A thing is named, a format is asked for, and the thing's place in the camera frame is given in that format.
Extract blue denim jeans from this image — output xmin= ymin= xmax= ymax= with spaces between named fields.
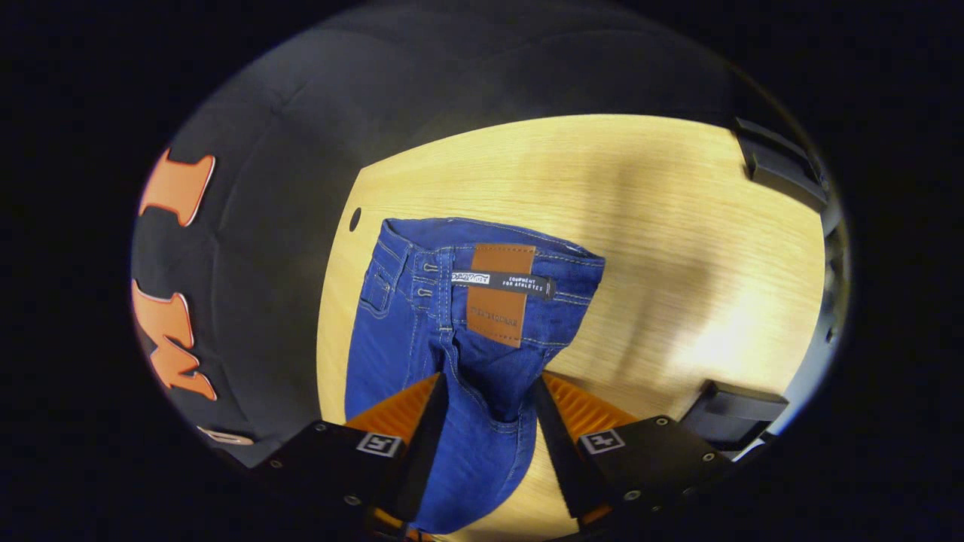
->
xmin=344 ymin=217 xmax=606 ymax=535

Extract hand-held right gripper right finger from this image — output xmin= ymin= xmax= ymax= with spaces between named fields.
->
xmin=533 ymin=370 xmax=737 ymax=529

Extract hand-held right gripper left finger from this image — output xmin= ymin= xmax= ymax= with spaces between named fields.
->
xmin=251 ymin=372 xmax=451 ymax=542

